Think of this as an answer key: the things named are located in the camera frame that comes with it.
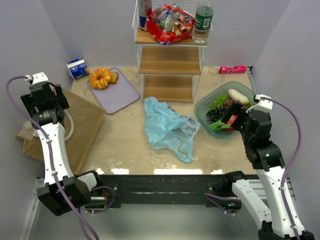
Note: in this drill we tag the white wire wooden shelf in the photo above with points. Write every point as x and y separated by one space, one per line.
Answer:
171 72

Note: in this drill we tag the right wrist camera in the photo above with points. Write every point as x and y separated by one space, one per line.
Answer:
261 102

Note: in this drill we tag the green label water bottle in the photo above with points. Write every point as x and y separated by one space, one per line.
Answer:
202 24

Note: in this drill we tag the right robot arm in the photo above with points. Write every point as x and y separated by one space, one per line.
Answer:
276 219

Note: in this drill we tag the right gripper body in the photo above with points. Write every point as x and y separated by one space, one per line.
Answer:
235 113

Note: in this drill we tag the pink box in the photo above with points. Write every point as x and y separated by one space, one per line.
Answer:
238 69

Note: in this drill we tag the glazed bundt cake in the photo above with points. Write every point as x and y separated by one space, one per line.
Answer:
100 78

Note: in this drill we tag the red candy bag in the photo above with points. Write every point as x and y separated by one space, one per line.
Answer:
169 24

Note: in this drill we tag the brown paper grocery bag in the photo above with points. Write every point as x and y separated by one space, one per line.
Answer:
87 118

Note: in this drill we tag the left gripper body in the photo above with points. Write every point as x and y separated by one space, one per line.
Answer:
27 98

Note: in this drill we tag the black base frame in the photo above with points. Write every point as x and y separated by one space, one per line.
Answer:
163 190

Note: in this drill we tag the red bull can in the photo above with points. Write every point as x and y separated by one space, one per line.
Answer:
144 10

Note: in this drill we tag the clear green food container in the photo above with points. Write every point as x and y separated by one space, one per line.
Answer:
210 109

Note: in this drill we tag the green grape bunch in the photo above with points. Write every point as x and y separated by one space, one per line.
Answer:
219 101

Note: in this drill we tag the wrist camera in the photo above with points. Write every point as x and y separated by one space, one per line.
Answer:
36 78
261 102

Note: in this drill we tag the blue white milk carton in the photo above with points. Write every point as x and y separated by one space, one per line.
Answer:
77 68

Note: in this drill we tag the white radish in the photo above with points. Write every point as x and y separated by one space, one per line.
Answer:
237 96

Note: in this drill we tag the lavender cutting board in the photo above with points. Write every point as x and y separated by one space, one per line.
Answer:
115 96

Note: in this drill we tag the red grape bunch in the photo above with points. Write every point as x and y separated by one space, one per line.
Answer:
227 103

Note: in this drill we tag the light blue plastic bag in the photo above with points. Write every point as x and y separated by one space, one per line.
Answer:
165 128

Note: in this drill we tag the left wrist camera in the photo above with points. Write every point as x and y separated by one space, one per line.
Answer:
36 78

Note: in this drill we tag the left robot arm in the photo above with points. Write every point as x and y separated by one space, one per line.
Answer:
62 191

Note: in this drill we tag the black grape bunch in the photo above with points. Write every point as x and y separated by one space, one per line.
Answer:
214 115

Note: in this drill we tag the red dragon fruit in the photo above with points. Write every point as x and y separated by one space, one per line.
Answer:
219 125

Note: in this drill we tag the bread slice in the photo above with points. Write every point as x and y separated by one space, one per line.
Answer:
114 77

